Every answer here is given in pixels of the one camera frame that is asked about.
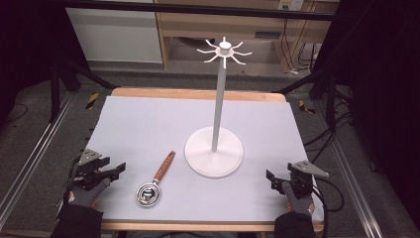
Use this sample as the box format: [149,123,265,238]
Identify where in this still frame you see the person's right hand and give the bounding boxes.
[281,180,317,220]

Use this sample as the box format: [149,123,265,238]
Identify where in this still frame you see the metal floor rail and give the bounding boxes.
[312,98,386,238]
[0,91,76,230]

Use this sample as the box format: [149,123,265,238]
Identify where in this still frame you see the black hanging cables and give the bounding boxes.
[280,18,319,73]

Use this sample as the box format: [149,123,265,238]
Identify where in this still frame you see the black frame crossbar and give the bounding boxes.
[60,0,335,22]

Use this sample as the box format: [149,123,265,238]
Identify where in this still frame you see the white cabinet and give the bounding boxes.
[64,7,164,64]

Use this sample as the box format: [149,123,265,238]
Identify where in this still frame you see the white power strip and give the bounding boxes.
[277,0,304,11]

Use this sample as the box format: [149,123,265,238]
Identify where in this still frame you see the person's left hand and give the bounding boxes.
[62,165,112,210]

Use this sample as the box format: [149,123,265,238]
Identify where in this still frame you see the black floor cables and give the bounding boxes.
[302,95,354,166]

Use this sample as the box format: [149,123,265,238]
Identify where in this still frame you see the black frame leg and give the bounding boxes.
[49,54,117,124]
[270,63,353,131]

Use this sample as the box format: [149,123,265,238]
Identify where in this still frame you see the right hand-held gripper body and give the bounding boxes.
[286,160,331,200]

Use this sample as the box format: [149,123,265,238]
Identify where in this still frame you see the white hook stand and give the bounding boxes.
[183,36,254,179]

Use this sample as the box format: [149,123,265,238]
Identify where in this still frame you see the white table mat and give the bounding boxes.
[85,95,326,224]

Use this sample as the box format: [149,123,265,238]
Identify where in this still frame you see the black curtain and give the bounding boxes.
[0,0,87,115]
[311,0,420,231]

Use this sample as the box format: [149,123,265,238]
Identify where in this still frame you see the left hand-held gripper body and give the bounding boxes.
[69,148,112,191]

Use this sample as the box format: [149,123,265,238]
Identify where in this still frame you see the metal scoop with wooden handle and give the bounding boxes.
[134,150,176,208]

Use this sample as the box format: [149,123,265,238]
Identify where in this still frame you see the wooden table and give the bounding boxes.
[98,86,325,233]

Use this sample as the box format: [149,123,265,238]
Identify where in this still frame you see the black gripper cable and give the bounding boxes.
[310,178,346,238]

